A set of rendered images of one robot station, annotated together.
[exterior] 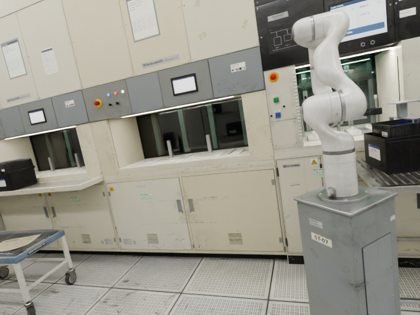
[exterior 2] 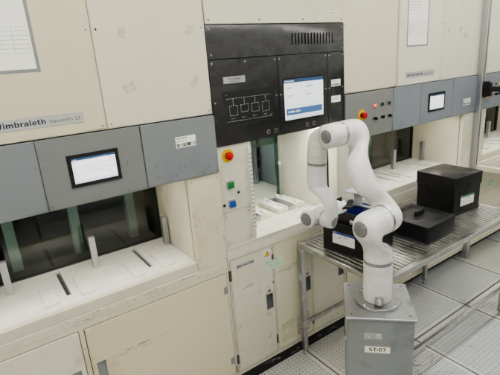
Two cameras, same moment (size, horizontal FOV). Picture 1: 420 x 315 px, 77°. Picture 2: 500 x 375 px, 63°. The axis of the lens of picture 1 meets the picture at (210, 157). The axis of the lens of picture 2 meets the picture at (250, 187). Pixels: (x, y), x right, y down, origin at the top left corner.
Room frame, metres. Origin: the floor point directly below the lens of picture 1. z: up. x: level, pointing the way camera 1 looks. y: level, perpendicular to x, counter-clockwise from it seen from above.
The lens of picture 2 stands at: (0.55, 1.03, 1.78)
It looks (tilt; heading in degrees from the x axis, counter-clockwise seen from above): 17 degrees down; 306
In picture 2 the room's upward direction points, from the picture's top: 4 degrees counter-clockwise
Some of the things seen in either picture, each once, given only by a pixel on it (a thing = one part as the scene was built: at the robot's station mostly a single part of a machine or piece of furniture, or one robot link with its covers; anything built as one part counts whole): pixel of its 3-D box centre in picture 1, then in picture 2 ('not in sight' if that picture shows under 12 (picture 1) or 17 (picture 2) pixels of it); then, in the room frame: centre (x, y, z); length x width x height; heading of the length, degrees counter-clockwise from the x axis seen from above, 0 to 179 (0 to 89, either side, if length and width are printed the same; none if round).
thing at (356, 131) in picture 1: (362, 129); (281, 202); (1.88, -1.12, 0.89); 0.22 x 0.21 x 0.04; 160
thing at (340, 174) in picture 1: (340, 174); (377, 280); (1.05, -0.52, 0.85); 0.19 x 0.19 x 0.18
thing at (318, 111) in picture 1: (327, 123); (373, 236); (1.06, -0.49, 1.07); 0.19 x 0.12 x 0.24; 72
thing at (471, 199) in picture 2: not in sight; (448, 188); (1.01, -1.81, 0.89); 0.29 x 0.29 x 0.25; 65
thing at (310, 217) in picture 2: not in sight; (315, 216); (1.39, -0.62, 1.06); 0.13 x 0.09 x 0.08; 78
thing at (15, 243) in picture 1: (13, 242); not in sight; (1.94, 1.59, 0.47); 0.31 x 0.23 x 0.02; 91
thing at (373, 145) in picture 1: (404, 148); (358, 231); (1.31, -0.98, 0.85); 0.28 x 0.28 x 0.17; 78
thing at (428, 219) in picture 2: not in sight; (419, 220); (1.08, -1.33, 0.83); 0.29 x 0.29 x 0.13; 72
